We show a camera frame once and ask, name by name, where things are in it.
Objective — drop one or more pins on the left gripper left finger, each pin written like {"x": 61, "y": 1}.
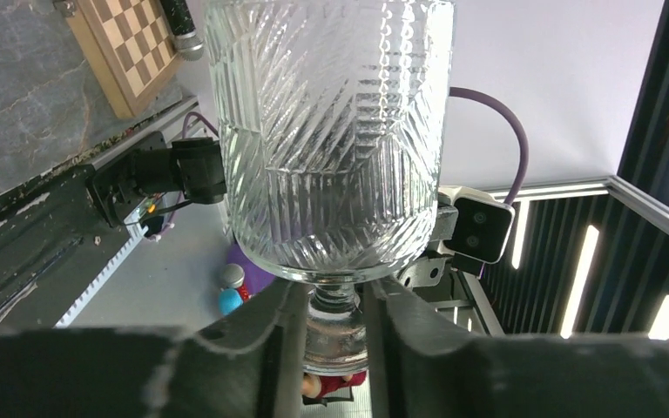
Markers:
{"x": 248, "y": 364}

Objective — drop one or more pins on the purple wedge object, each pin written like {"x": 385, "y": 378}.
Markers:
{"x": 256, "y": 279}

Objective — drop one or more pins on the wooden chessboard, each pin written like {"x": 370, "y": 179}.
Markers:
{"x": 128, "y": 45}

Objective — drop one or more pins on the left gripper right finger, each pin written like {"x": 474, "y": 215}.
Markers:
{"x": 423, "y": 365}

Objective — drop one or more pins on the teal ball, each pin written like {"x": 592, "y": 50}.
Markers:
{"x": 229, "y": 299}

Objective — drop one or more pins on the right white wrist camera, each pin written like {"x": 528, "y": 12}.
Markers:
{"x": 472, "y": 227}

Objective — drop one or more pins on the grey microphone head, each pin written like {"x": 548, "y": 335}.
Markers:
{"x": 232, "y": 276}

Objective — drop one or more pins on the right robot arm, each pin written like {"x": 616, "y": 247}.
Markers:
{"x": 192, "y": 167}

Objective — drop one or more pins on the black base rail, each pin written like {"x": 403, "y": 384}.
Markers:
{"x": 53, "y": 243}

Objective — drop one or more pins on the black bar on chessboard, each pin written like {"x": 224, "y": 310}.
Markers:
{"x": 185, "y": 38}

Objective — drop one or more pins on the clear glass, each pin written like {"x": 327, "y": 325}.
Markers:
{"x": 331, "y": 120}

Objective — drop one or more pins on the white slotted cable duct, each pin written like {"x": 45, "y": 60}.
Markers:
{"x": 136, "y": 232}

